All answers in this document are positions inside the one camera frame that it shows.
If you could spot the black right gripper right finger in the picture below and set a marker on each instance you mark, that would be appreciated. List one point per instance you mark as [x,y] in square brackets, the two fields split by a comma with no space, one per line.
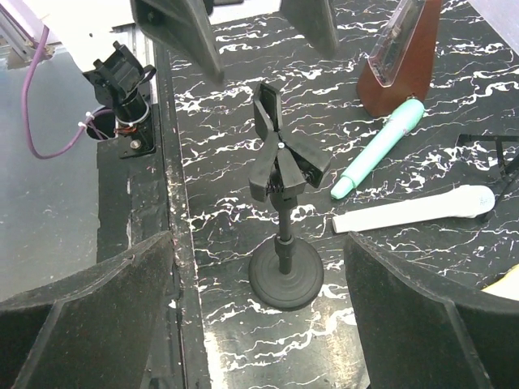
[422,330]

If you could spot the mint green microphone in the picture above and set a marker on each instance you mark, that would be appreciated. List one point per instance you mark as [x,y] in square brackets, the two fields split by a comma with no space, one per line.
[400,122]

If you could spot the yellow microphone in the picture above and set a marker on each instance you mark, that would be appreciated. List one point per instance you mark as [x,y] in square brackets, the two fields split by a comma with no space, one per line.
[507,286]

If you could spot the white microphone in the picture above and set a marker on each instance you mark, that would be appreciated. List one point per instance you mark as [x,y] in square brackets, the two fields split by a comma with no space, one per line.
[463,202]

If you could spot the black tripod shock-mount stand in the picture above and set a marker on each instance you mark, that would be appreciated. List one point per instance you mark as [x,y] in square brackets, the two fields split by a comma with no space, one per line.
[508,170]

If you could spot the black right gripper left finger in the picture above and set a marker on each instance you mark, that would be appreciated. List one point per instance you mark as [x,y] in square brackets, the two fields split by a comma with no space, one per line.
[93,329]

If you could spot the black round-base clip stand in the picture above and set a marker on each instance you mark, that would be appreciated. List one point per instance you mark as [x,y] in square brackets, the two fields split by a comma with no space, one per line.
[285,272]

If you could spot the brown wooden metronome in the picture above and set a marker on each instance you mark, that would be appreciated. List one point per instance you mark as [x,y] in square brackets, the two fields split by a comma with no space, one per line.
[401,63]

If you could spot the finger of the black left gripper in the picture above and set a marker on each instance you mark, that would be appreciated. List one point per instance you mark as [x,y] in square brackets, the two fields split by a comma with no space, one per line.
[182,25]
[316,21]

